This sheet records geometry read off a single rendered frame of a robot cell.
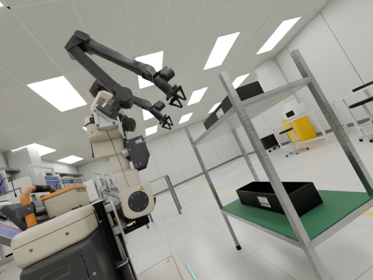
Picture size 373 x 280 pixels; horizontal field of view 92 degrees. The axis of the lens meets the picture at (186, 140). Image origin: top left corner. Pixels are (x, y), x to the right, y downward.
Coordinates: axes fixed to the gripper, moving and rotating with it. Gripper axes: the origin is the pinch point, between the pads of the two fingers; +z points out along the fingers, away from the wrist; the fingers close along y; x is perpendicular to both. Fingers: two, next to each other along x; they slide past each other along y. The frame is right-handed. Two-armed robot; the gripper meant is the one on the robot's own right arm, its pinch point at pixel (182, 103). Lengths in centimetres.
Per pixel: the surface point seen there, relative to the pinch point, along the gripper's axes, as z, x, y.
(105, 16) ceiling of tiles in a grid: -171, -80, 118
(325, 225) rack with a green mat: 80, 12, -26
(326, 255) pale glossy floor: 120, 9, 6
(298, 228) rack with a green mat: 69, 21, -27
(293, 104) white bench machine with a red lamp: 169, -351, 269
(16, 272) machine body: -24, 192, 157
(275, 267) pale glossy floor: 109, 31, 22
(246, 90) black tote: 21.4, -24.1, -12.7
